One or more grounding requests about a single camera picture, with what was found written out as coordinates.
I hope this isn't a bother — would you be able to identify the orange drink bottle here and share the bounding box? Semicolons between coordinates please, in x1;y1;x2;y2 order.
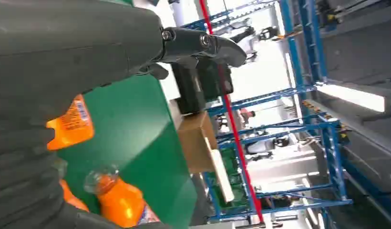
84;166;161;229
59;179;90;213
46;94;95;151

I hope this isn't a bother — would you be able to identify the red pole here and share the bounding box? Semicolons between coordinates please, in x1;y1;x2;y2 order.
198;0;266;226

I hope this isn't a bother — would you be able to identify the blue metal rack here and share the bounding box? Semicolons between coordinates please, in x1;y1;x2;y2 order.
203;115;353;222
182;0;329;118

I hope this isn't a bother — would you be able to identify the black device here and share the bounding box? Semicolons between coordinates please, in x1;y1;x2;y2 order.
198;59;234;103

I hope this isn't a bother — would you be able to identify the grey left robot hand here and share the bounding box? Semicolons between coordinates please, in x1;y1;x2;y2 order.
0;0;247;128

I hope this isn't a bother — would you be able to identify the green table mat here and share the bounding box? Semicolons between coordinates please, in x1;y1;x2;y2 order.
56;74;198;229

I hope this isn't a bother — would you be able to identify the green crate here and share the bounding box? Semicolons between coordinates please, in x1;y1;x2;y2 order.
216;148;248;209

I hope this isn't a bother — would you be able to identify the white foam sheet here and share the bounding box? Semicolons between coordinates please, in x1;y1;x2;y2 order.
210;148;235;203

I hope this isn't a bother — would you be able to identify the cardboard box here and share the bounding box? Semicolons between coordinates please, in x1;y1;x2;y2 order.
176;110;219;175

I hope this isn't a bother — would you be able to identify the white humanoid robot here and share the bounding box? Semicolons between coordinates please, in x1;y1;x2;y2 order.
225;18;280;64
244;133;314;162

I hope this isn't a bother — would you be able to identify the black zip case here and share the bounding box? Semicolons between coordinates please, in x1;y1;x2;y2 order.
172;62;207;115

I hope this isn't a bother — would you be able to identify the ceiling light panel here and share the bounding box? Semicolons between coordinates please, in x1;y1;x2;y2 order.
316;83;386;113

